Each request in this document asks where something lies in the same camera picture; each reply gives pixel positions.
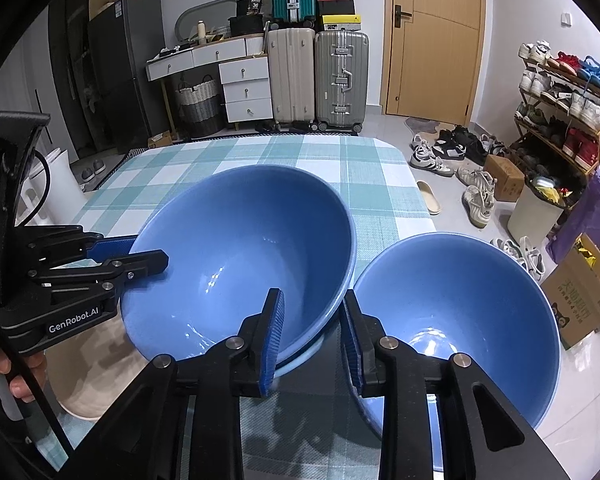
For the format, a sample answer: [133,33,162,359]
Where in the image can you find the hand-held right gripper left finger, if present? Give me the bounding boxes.
[62,287,286,480]

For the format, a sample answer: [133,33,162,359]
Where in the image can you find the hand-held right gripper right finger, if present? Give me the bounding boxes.
[341,289,573,480]

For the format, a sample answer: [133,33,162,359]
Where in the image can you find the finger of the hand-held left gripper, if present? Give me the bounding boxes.
[17,225,138,267]
[27,248,170,307]

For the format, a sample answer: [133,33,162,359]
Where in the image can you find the cream round plate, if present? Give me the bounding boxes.
[45,310,148,421]

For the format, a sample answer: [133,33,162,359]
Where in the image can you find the person's left hand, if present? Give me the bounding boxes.
[0,340,48,401]

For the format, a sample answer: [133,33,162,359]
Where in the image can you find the white kettle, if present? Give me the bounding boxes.
[20,147,88,228]

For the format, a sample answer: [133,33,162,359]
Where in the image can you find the tall dark glass cabinet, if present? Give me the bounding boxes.
[45,0,101,161]

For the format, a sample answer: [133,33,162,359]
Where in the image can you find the woven laundry basket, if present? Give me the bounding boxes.
[174,75,223,138]

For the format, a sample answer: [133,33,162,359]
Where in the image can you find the dark grey fridge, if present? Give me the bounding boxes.
[87,0,168,146]

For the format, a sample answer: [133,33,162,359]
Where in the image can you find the teal checked tablecloth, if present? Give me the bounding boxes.
[30,132,481,480]

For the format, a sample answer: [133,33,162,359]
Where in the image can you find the scattered shoes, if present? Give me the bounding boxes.
[410,125,548,281]

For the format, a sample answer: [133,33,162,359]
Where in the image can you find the white dressing table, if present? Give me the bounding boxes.
[146,35,273,131]

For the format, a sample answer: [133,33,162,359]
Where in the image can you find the white trash bin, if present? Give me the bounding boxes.
[507,172,578,246]

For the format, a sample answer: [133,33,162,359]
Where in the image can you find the brown cardboard box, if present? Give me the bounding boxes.
[482,154,526,202]

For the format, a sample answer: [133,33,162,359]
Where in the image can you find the grey door mat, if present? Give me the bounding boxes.
[404,116,441,133]

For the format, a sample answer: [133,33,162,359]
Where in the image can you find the large printed cardboard box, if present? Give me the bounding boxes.
[540,232,600,351]

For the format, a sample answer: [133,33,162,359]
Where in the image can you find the beige suitcase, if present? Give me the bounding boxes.
[265,27,317,131]

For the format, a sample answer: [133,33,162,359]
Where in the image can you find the arched mirror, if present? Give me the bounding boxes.
[174,0,241,43]

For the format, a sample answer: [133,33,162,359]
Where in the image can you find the black storage basket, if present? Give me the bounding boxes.
[229,15,266,38]

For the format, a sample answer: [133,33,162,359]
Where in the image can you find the silver suitcase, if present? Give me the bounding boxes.
[314,30,370,133]

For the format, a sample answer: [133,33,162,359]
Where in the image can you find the purple plastic bag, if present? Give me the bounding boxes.
[547,160,600,266]

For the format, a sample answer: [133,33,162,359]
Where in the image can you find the black yellow shoe box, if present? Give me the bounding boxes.
[317,14,362,33]

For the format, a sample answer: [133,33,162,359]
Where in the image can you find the wooden shoe rack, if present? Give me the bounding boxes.
[510,40,600,181]

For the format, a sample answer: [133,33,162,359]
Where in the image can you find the wooden door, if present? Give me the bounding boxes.
[384,0,483,117]

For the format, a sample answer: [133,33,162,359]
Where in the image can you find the plain black shoe box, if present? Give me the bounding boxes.
[317,0,356,16]

